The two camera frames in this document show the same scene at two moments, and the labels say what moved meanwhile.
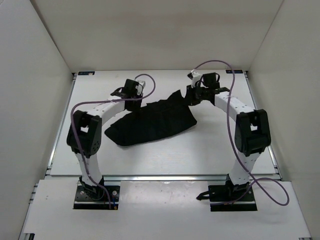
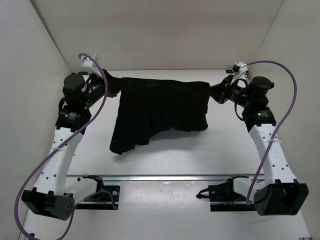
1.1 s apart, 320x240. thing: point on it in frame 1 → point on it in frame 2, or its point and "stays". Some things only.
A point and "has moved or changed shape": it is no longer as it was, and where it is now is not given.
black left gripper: x=136 y=108 → x=115 y=83
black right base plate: x=230 y=192 stays
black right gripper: x=189 y=98 → x=219 y=92
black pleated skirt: x=153 y=120 has moved or changed shape
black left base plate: x=82 y=201 stays
